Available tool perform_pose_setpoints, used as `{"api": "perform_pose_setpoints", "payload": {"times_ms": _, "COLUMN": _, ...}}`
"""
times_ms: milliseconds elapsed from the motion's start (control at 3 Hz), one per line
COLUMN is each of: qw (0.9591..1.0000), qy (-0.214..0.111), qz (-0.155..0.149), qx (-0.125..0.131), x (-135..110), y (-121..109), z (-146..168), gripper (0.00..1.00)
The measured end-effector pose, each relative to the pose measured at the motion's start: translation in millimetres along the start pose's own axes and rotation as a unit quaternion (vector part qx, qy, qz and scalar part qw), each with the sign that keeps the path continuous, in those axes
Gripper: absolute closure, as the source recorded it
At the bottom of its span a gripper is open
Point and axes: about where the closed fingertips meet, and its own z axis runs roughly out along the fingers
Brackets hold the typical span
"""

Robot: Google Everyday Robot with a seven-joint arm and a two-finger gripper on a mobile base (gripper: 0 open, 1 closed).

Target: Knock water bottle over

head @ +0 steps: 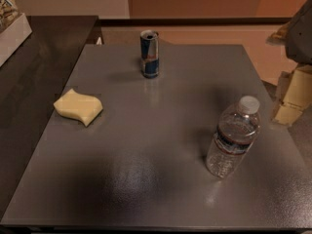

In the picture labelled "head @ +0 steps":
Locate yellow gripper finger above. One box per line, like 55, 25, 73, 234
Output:
266, 22, 290, 45

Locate blue silver energy drink can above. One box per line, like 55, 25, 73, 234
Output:
140, 30, 159, 79

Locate white box with items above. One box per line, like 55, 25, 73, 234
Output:
0, 0, 32, 66

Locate clear plastic water bottle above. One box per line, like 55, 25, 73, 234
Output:
205, 96, 260, 178

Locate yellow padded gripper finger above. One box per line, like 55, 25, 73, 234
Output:
272, 64, 312, 126

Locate yellow wavy sponge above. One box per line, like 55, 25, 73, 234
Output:
54, 89, 103, 127

